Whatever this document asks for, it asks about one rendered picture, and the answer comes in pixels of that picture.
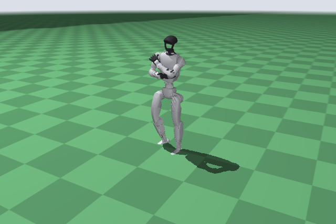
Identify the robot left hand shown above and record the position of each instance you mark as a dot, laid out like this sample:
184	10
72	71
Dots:
154	58

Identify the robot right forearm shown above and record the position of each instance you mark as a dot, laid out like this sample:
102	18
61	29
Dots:
154	74

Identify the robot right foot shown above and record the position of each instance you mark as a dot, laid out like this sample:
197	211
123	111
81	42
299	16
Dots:
162	142

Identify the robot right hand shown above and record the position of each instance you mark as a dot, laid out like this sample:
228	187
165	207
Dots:
162	76

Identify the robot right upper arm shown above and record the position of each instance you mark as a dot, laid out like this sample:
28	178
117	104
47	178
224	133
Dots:
153	66

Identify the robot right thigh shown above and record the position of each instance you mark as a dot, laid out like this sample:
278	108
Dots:
156	107

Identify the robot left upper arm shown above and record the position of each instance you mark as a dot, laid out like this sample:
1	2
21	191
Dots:
180	63

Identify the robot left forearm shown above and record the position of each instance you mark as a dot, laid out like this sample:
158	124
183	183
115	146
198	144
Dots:
163	69

